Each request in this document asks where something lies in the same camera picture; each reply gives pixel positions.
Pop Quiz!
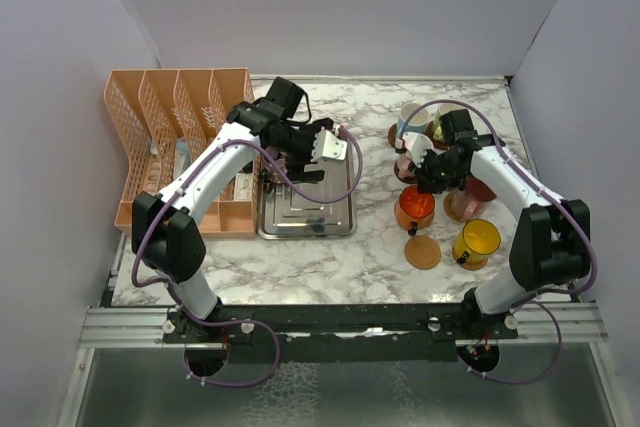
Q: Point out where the white mug pink handle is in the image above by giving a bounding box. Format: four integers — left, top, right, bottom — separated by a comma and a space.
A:
395, 154, 415, 176

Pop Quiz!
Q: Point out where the white stationery package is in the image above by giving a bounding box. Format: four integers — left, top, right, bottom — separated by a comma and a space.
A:
233, 172, 253, 201

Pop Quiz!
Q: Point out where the stainless steel tray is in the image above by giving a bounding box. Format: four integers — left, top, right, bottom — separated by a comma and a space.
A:
258, 148, 357, 240

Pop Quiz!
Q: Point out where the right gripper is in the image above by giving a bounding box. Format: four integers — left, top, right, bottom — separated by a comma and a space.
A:
408, 147, 464, 195

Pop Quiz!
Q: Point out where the brown ringed wooden coaster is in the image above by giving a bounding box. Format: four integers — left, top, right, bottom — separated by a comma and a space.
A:
387, 124, 405, 153

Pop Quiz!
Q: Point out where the light wood grooved coaster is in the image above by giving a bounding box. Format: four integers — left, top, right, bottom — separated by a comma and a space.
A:
452, 247, 490, 271

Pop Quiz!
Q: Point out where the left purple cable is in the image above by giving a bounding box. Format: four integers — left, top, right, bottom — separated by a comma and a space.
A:
130, 125, 364, 388

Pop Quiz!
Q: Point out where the lilac mug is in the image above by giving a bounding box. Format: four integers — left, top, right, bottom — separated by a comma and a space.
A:
261, 147, 286, 184

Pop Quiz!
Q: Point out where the blue white package in organizer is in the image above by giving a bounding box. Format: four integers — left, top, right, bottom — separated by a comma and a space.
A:
172, 138, 191, 180

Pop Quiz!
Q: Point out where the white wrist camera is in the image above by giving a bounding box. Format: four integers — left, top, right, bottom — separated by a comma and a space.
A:
311, 129, 348, 162
394, 132, 434, 167

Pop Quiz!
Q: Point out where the dark walnut coaster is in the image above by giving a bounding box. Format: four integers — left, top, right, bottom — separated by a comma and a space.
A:
394, 167, 417, 185

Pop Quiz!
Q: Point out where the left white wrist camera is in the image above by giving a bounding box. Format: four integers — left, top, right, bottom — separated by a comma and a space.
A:
311, 129, 348, 162

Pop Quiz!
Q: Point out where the orange mug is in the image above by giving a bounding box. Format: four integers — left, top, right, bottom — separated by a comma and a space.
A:
394, 185, 435, 237

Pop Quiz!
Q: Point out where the light blue mug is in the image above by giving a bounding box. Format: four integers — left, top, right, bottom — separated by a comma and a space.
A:
395, 103, 431, 139

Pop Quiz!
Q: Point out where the pale yellow mug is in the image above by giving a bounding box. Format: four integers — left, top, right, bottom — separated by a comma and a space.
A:
433, 103, 456, 143

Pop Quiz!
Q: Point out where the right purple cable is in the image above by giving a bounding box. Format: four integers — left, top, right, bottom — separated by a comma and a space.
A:
394, 99, 599, 386

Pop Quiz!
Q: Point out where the purple cable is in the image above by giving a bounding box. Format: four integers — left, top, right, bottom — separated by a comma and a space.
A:
130, 125, 364, 388
394, 99, 599, 386

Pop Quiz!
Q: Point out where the black front mounting rail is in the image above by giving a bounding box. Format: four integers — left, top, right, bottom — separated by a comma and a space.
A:
163, 303, 517, 364

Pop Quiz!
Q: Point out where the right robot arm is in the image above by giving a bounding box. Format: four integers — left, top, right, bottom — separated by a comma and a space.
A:
395, 101, 597, 338

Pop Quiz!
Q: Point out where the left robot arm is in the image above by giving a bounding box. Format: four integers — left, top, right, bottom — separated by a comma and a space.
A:
131, 77, 336, 342

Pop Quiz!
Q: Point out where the light wood round coaster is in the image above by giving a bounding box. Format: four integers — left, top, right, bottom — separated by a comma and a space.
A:
404, 235, 441, 270

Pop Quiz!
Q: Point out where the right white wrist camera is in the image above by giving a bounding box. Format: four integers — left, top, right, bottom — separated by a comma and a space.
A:
394, 132, 434, 167

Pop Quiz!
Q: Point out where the dusty pink mug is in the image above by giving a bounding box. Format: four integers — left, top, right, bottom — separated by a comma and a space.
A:
452, 176, 497, 221

